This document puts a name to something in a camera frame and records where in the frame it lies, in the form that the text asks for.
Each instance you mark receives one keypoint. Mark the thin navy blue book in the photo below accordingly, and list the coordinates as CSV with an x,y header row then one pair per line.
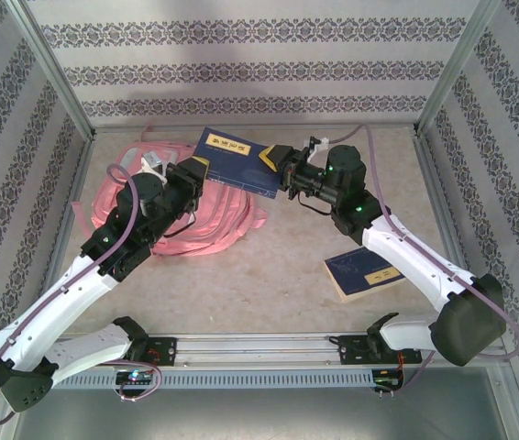
x,y
236,160

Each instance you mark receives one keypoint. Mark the pink backpack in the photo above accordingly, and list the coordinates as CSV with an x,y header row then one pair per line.
x,y
213,229

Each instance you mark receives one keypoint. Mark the thick navy blue book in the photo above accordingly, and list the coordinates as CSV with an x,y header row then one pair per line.
x,y
360,275

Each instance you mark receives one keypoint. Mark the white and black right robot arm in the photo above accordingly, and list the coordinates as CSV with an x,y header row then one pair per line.
x,y
415,266

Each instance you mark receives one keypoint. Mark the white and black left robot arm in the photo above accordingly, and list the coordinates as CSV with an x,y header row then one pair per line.
x,y
58,302

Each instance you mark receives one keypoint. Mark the grey metal sheet panel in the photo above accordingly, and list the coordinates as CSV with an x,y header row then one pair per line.
x,y
259,417

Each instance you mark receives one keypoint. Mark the aluminium cross rail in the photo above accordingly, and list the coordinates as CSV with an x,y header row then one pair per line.
x,y
392,127

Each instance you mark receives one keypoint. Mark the aluminium side rail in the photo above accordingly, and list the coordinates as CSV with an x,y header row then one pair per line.
x,y
75,183
436,183

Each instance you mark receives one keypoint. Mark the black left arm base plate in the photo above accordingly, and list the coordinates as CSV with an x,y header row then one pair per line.
x,y
165,350

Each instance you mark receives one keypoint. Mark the aluminium frame post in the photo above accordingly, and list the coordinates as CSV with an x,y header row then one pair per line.
x,y
54,69
456,69

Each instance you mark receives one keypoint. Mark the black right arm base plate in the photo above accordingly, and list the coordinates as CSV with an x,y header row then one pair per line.
x,y
351,350

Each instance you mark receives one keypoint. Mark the aluminium mounting rail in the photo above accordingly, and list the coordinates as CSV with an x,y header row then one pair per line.
x,y
259,350

